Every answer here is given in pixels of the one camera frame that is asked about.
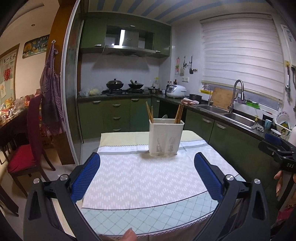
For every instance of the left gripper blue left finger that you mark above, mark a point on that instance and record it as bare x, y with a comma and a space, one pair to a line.
82, 176

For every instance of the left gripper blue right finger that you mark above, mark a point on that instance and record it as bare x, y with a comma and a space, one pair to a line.
211, 176

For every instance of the chopsticks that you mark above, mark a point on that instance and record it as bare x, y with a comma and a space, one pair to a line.
150, 112
179, 114

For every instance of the steel kitchen sink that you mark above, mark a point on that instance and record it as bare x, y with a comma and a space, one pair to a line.
233, 117

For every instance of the green upper kitchen cabinets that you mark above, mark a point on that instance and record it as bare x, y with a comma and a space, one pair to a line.
95, 27

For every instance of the person's right hand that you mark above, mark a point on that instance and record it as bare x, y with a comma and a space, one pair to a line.
278, 177

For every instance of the person's left hand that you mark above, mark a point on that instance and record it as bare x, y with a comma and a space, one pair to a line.
129, 235

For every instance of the red upholstered dining chair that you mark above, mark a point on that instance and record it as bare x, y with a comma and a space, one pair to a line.
27, 159

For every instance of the white plastic utensil holder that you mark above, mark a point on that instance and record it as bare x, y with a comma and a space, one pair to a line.
164, 136

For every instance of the chrome sink faucet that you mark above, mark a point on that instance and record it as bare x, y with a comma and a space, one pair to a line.
235, 94

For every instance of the wooden cutting board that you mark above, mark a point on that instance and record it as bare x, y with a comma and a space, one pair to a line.
221, 98

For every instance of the dark wooden dining table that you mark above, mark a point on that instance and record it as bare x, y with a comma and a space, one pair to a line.
15, 131

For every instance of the black pot on counter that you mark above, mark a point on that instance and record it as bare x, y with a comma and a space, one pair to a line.
195, 97

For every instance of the pink dish cloth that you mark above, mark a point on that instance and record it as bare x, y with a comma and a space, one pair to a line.
188, 101

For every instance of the yellow sink rack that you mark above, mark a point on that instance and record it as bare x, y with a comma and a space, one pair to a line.
206, 89

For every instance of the plastic bag on counter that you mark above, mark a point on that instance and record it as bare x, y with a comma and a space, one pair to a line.
91, 91

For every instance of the purple checked apron hanging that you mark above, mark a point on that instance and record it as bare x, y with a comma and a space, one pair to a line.
52, 114

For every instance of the white rice cooker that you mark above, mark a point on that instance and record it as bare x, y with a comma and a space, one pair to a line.
176, 91

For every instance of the gas stove top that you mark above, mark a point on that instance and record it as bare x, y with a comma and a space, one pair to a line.
124, 92

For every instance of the black wok left burner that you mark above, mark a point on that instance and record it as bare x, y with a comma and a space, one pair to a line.
114, 84

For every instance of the black wok burner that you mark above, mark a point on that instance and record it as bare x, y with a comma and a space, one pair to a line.
135, 85
114, 84

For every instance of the small steel pot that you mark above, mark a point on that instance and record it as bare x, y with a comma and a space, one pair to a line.
153, 90

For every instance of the black wok right burner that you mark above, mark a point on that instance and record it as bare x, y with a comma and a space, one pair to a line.
135, 85

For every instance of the white window blind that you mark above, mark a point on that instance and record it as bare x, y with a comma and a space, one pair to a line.
245, 47

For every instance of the steel range hood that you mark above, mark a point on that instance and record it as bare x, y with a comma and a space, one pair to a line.
128, 42

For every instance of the hanging kitchen utensils on wall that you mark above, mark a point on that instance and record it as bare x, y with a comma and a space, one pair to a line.
182, 66

